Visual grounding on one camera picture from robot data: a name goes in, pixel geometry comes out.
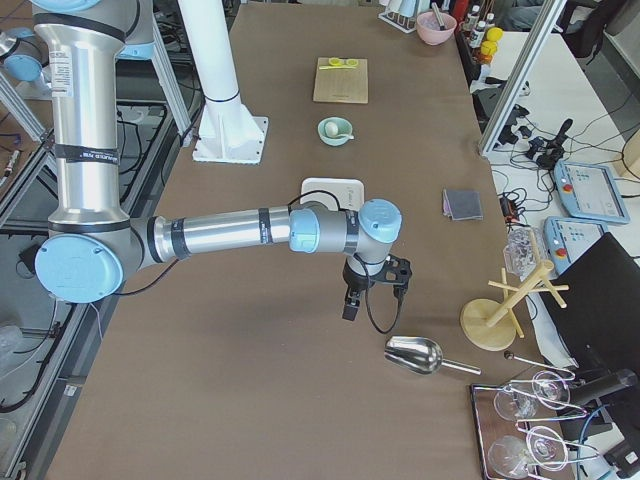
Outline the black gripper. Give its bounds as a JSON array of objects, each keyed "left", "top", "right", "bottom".
[{"left": 342, "top": 254, "right": 412, "bottom": 321}]

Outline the white steamed bun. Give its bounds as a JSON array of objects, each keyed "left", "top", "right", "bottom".
[{"left": 325, "top": 121, "right": 339, "bottom": 137}]

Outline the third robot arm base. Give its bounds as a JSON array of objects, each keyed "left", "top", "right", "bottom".
[{"left": 1, "top": 27, "right": 52, "bottom": 101}]

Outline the light green bowl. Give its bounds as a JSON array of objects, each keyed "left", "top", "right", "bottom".
[{"left": 317, "top": 117, "right": 354, "bottom": 147}]

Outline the pink bowl with ice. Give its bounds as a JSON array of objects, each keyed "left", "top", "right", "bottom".
[{"left": 416, "top": 11, "right": 458, "bottom": 46}]

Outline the metal ice scoop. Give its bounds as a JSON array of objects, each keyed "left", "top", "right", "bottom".
[{"left": 384, "top": 336, "right": 482, "bottom": 375}]

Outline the white serving tray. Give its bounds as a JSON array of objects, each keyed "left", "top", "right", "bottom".
[{"left": 300, "top": 177, "right": 365, "bottom": 211}]

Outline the wooden mug tree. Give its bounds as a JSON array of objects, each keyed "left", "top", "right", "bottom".
[{"left": 460, "top": 228, "right": 570, "bottom": 351}]

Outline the grey folded cloth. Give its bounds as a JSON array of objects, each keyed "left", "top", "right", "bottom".
[{"left": 442, "top": 189, "right": 484, "bottom": 221}]

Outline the clear plastic container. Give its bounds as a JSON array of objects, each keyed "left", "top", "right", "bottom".
[{"left": 503, "top": 227, "right": 548, "bottom": 277}]

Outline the wooden cutting board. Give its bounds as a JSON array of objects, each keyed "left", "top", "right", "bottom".
[{"left": 312, "top": 57, "right": 369, "bottom": 104}]

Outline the wine glass rack tray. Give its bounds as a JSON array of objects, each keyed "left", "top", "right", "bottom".
[{"left": 469, "top": 372, "right": 599, "bottom": 479}]

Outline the lower teach pendant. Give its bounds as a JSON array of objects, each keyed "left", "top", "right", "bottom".
[{"left": 543, "top": 216, "right": 609, "bottom": 274}]

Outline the teach pendant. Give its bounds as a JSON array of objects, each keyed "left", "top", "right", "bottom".
[
  {"left": 543, "top": 216, "right": 609, "bottom": 274},
  {"left": 553, "top": 160, "right": 630, "bottom": 224}
]

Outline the yellow plastic knife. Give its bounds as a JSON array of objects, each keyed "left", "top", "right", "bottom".
[{"left": 318, "top": 64, "right": 358, "bottom": 70}]

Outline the upper teach pendant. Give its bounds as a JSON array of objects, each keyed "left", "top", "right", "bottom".
[{"left": 553, "top": 160, "right": 630, "bottom": 224}]

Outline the metal muddler stick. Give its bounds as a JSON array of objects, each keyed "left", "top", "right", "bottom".
[{"left": 431, "top": 3, "right": 447, "bottom": 31}]

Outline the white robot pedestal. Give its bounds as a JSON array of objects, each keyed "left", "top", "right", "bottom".
[{"left": 179, "top": 0, "right": 269, "bottom": 165}]

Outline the aluminium frame post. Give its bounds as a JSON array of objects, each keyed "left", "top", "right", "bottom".
[{"left": 478, "top": 0, "right": 567, "bottom": 157}]

